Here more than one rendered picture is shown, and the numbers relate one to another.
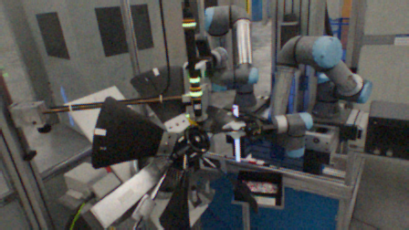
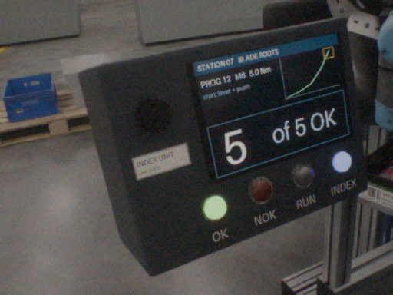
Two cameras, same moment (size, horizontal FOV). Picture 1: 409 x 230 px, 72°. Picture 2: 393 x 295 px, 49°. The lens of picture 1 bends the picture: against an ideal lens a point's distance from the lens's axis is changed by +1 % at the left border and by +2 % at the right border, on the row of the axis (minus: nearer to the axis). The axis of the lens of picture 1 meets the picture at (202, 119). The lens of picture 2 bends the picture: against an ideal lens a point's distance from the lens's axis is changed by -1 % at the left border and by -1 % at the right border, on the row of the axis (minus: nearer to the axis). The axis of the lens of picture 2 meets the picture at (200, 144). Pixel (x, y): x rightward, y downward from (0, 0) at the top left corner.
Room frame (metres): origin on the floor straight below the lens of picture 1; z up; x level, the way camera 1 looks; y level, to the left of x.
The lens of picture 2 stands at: (1.14, -1.14, 1.34)
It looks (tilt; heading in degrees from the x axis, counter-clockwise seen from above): 25 degrees down; 123
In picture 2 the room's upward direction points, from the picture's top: 5 degrees counter-clockwise
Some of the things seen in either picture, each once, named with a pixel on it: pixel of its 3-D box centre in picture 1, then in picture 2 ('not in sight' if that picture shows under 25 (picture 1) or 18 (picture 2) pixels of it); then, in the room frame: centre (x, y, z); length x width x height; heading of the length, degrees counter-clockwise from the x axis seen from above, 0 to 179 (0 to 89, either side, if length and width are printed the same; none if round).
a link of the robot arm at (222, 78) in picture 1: (222, 78); not in sight; (1.28, -0.11, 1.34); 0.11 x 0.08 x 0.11; 82
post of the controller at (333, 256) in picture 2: (350, 165); (339, 226); (1.04, -0.63, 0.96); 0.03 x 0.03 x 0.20; 57
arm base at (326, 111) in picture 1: (326, 105); not in sight; (1.44, -0.69, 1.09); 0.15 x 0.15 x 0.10
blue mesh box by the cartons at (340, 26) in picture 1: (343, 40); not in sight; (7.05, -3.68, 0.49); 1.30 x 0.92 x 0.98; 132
